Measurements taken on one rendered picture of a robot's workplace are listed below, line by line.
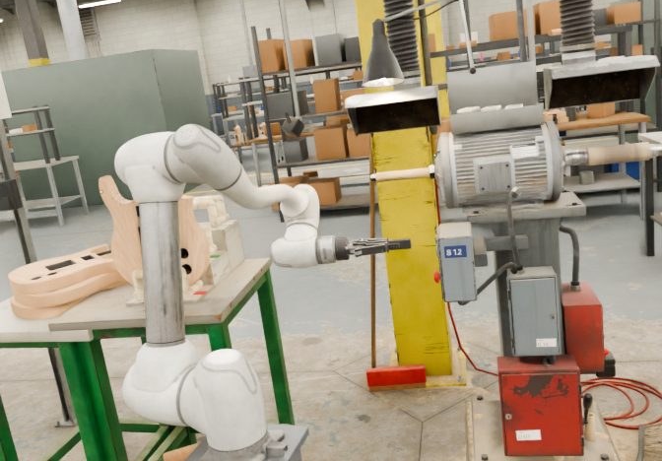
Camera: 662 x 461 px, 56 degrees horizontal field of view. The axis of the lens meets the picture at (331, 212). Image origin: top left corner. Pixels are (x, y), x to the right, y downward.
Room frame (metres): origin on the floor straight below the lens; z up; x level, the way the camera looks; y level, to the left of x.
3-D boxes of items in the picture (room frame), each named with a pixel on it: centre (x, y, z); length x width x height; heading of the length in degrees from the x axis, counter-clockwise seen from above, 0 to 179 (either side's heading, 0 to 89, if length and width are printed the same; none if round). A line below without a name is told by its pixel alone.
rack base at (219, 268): (2.23, 0.56, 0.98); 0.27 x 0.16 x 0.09; 77
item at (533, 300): (1.85, -0.60, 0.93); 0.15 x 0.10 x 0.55; 77
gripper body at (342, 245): (1.90, -0.05, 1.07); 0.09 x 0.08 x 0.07; 77
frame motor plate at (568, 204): (2.00, -0.63, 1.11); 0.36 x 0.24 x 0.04; 77
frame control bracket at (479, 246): (1.85, -0.44, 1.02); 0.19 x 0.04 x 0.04; 167
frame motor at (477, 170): (2.01, -0.56, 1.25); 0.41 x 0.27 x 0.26; 77
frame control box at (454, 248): (1.79, -0.43, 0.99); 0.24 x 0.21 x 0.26; 77
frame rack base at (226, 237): (2.38, 0.52, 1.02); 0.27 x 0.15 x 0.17; 77
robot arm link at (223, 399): (1.45, 0.32, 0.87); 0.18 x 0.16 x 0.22; 64
